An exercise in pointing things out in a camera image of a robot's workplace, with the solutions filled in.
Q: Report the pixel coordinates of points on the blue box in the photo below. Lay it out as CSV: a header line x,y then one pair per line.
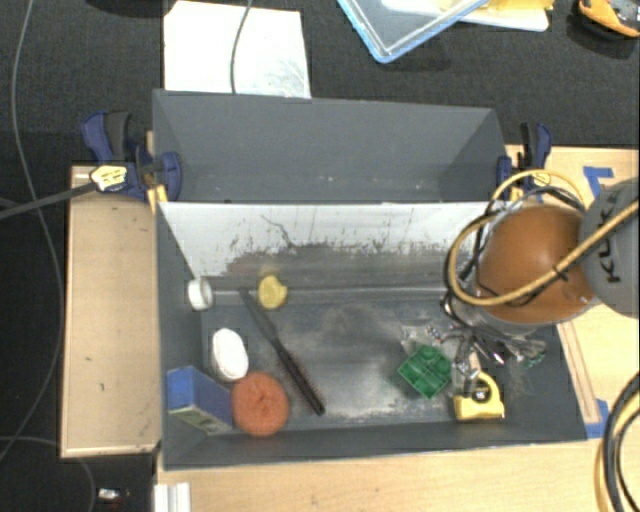
x,y
197,397

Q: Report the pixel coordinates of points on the black comb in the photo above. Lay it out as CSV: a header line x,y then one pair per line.
x,y
285,355

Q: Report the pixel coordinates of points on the pale wood board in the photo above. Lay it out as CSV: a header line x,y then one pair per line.
x,y
110,325

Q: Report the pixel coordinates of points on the yellow toy fruit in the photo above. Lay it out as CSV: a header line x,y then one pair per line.
x,y
271,292

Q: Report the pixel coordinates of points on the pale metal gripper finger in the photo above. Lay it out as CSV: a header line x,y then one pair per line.
x,y
467,367
431,334

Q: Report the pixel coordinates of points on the grey metal bin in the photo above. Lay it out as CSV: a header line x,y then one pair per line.
x,y
320,160

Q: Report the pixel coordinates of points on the white oval soap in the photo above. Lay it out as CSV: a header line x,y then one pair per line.
x,y
229,355

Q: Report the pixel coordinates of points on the yellow tape measure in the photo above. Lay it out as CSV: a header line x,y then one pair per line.
x,y
477,402

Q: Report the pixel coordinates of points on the orange scrub ball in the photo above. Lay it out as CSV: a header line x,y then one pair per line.
x,y
260,404

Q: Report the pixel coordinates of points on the green toy block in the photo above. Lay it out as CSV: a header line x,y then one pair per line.
x,y
425,372

